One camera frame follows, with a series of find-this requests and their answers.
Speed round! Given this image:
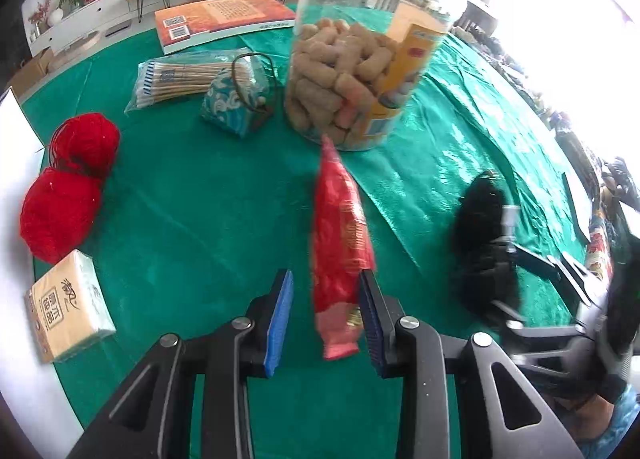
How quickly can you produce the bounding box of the clear plastic snack jar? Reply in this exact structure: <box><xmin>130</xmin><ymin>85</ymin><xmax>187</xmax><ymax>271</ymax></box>
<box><xmin>284</xmin><ymin>0</ymin><xmax>468</xmax><ymax>151</ymax></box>

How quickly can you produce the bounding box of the tissue paper pack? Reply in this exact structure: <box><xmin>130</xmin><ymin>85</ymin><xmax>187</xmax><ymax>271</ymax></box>
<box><xmin>25</xmin><ymin>250</ymin><xmax>116</xmax><ymax>363</ymax></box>

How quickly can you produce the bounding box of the teal patterned pouch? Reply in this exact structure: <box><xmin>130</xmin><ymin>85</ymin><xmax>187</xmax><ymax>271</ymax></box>
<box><xmin>201</xmin><ymin>52</ymin><xmax>283</xmax><ymax>138</ymax></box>

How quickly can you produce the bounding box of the white storage box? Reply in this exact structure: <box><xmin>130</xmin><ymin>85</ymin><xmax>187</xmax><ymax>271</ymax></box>
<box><xmin>1</xmin><ymin>89</ymin><xmax>82</xmax><ymax>458</ymax></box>

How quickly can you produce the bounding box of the red packaged bag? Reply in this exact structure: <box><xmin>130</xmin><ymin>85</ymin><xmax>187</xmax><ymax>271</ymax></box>
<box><xmin>311</xmin><ymin>136</ymin><xmax>375</xmax><ymax>361</ymax></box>

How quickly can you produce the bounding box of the orange book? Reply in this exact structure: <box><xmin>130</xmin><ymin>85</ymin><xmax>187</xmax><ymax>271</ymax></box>
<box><xmin>154</xmin><ymin>0</ymin><xmax>296</xmax><ymax>55</ymax></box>

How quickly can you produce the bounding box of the green tablecloth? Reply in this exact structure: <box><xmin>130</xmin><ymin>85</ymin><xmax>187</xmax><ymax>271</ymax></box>
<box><xmin>23</xmin><ymin>31</ymin><xmax>585</xmax><ymax>458</ymax></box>

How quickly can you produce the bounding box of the cardboard box on floor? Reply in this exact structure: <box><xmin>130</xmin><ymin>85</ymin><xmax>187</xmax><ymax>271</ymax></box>
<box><xmin>8</xmin><ymin>47</ymin><xmax>54</xmax><ymax>98</ymax></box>

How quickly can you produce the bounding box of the black fluffy object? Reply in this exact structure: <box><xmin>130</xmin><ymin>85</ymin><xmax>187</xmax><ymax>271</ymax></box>
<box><xmin>452</xmin><ymin>171</ymin><xmax>524</xmax><ymax>323</ymax></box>

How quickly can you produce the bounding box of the red flower vase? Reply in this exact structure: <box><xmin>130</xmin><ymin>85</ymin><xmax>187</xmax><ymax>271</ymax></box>
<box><xmin>28</xmin><ymin>0</ymin><xmax>64</xmax><ymax>36</ymax></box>

